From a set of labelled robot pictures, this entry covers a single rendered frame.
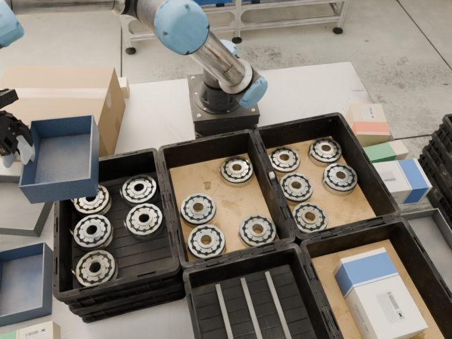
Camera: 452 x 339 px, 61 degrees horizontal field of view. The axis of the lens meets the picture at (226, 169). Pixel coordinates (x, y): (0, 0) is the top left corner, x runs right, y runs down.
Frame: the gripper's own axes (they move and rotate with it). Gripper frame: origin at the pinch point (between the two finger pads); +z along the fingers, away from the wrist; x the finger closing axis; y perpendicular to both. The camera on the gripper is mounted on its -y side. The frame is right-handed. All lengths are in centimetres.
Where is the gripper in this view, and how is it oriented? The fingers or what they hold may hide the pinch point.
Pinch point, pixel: (27, 155)
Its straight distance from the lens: 99.6
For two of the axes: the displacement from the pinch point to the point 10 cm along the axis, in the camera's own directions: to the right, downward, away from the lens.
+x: 9.8, -1.8, -0.3
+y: 1.3, 8.0, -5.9
